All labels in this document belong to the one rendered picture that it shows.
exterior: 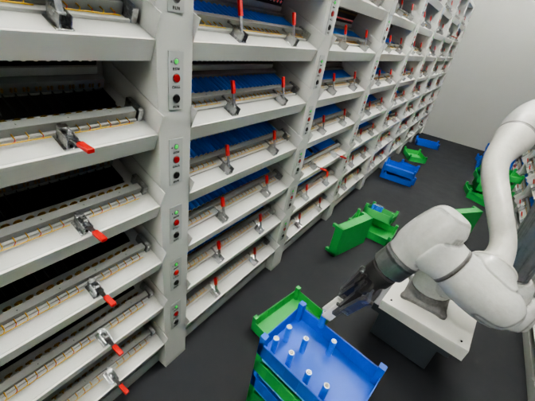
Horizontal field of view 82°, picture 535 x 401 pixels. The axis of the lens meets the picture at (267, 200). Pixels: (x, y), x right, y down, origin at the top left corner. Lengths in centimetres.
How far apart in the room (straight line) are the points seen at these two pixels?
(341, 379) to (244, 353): 49
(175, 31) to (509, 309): 87
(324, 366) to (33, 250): 79
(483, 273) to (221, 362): 96
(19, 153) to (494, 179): 102
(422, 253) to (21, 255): 80
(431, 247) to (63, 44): 77
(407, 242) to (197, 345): 95
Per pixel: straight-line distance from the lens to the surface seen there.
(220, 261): 120
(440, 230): 74
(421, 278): 142
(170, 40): 72
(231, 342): 140
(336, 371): 103
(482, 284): 79
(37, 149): 65
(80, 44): 63
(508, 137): 107
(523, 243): 127
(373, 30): 192
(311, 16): 128
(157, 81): 71
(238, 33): 89
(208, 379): 132
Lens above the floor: 116
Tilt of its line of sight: 30 degrees down
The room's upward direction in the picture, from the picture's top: 10 degrees clockwise
